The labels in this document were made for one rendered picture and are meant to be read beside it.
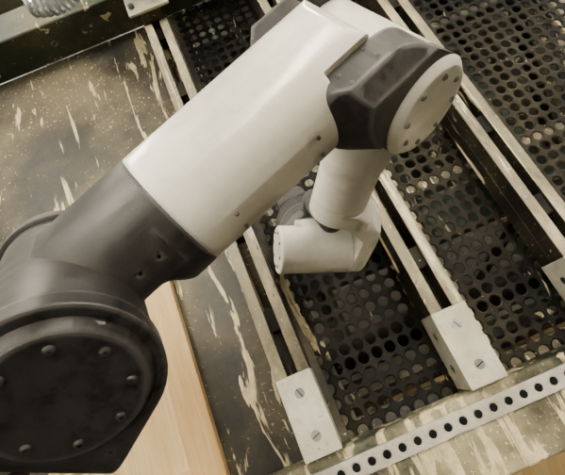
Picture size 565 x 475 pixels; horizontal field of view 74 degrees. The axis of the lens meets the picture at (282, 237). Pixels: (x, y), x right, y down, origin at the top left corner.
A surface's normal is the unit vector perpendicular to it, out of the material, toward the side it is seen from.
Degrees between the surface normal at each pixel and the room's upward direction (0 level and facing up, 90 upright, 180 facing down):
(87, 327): 75
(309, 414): 60
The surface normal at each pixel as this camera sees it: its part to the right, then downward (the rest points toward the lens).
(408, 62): 0.29, 0.19
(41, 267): -0.08, -0.90
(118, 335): 0.78, -0.28
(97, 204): -0.29, -0.42
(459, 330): -0.12, -0.33
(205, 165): 0.14, 0.03
